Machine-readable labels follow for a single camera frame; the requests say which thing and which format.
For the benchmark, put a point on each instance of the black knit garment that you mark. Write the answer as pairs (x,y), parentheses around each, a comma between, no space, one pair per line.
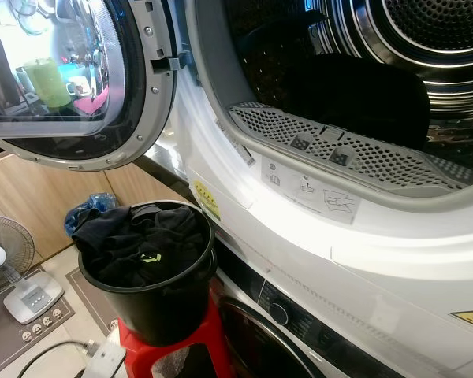
(98,228)

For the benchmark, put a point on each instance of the black garment with green logo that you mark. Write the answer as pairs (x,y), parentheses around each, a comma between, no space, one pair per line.
(165,240)

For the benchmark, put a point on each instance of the white washing machine black panel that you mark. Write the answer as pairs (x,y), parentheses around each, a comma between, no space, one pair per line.
(331,346)

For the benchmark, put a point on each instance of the light wooden cabinet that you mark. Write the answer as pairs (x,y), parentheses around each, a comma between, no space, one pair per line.
(31,197)

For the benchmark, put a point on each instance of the blue plastic bag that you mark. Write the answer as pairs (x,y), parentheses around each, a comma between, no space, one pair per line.
(83,211)

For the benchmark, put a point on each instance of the white floor fan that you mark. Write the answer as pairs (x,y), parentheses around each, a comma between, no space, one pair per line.
(31,299)

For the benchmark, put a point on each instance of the brown floor mat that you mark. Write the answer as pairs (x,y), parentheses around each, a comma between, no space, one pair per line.
(87,299)
(0,354)

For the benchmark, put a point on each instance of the white plug adapter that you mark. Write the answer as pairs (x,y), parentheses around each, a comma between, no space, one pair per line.
(104,362)

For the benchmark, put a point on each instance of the black plastic bucket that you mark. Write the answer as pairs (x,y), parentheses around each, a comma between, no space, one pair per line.
(158,311)

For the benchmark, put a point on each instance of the round grey dryer door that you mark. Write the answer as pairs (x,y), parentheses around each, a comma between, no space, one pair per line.
(150,47)

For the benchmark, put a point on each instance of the red plastic stool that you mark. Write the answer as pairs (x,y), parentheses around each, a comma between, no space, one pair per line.
(134,350)

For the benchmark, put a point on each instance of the yellow warning sticker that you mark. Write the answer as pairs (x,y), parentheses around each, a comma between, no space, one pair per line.
(206,198)

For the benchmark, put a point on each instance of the white barcode sticker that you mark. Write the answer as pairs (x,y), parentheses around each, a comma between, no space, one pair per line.
(235,142)

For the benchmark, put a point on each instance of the round dark washer door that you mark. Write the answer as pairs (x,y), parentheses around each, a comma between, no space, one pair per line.
(244,346)

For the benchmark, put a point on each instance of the black washer dial knob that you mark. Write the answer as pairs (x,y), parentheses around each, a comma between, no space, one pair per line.
(279,313)

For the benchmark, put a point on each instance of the white instruction sticker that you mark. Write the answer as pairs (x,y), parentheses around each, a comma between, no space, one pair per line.
(307,189)

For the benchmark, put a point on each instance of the white tumble dryer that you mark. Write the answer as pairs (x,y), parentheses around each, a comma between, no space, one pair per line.
(307,244)

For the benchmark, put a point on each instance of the large black crumpled garment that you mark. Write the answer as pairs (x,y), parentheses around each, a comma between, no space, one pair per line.
(355,102)

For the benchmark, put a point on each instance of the grey perforated lint filter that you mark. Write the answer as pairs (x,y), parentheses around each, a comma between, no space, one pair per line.
(386,165)

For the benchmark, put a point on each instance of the steel dryer drum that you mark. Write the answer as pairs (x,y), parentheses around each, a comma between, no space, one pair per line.
(363,39)

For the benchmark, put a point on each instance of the yellow triangle hazard sticker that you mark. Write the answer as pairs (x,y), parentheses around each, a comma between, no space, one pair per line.
(471,319)

